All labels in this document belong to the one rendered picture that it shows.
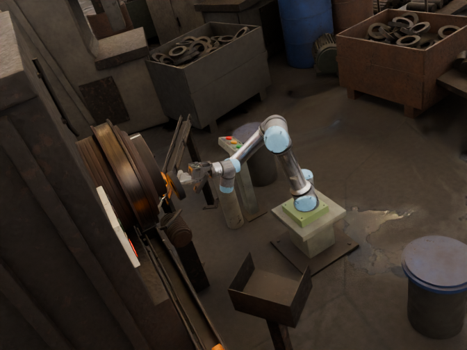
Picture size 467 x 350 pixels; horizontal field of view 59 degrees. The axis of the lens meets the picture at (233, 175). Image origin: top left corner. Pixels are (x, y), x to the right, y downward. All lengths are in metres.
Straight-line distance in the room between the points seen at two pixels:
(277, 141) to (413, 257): 0.81
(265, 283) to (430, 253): 0.78
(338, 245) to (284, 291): 0.99
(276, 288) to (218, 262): 1.05
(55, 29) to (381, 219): 3.22
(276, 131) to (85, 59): 2.71
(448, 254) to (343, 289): 0.66
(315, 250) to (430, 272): 0.81
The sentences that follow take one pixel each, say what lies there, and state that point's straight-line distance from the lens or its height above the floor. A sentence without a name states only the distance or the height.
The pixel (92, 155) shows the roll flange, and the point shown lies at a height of 1.30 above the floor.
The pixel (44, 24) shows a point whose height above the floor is 1.30.
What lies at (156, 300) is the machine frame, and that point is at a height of 0.87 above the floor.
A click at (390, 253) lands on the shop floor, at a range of 2.67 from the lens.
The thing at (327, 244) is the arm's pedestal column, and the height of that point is 0.05.
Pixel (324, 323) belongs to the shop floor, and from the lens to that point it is 2.38.
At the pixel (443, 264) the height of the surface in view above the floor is 0.43.
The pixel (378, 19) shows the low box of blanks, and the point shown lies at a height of 0.57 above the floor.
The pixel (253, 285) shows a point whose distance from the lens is 1.81.
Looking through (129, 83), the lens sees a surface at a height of 0.56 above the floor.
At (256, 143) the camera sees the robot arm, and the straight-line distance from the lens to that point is 2.19.
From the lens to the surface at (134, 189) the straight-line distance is 1.54.
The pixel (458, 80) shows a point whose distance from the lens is 3.75.
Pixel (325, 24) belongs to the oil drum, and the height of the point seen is 0.44.
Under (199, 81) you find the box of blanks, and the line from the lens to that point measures 3.92.
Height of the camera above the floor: 1.99
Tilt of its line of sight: 35 degrees down
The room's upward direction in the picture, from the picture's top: 16 degrees counter-clockwise
